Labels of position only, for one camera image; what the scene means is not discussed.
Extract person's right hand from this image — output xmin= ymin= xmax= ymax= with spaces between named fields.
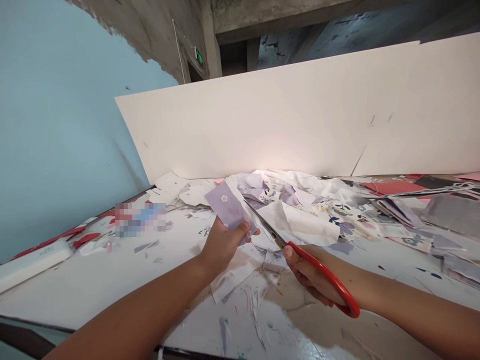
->
xmin=283 ymin=244 xmax=350 ymax=308

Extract person's left hand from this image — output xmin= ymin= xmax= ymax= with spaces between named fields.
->
xmin=198 ymin=216 xmax=261 ymax=274

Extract red handled scissors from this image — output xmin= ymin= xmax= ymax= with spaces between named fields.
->
xmin=243 ymin=199 xmax=361 ymax=319

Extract lilac flower print fabric piece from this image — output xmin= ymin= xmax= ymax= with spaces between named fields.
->
xmin=203 ymin=180 xmax=260 ymax=247

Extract white fabric scrap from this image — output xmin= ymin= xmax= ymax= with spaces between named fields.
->
xmin=209 ymin=239 xmax=290 ymax=305

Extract pile of floral fabric scraps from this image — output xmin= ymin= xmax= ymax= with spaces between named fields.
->
xmin=224 ymin=169 xmax=383 ymax=248

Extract pile of white paper scraps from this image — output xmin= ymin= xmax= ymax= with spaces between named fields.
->
xmin=145 ymin=170 xmax=226 ymax=217

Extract red paper sheets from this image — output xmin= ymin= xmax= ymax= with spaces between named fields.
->
xmin=359 ymin=173 xmax=480 ymax=200

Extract stack of grey fabric pieces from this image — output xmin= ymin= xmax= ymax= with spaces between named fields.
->
xmin=374 ymin=193 xmax=480 ymax=290

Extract large white board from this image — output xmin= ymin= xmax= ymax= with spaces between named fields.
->
xmin=114 ymin=31 xmax=480 ymax=187

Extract red curved strips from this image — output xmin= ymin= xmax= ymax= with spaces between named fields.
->
xmin=11 ymin=209 xmax=117 ymax=262

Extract white rectangular block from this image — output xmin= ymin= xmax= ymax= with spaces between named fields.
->
xmin=0 ymin=239 xmax=73 ymax=295

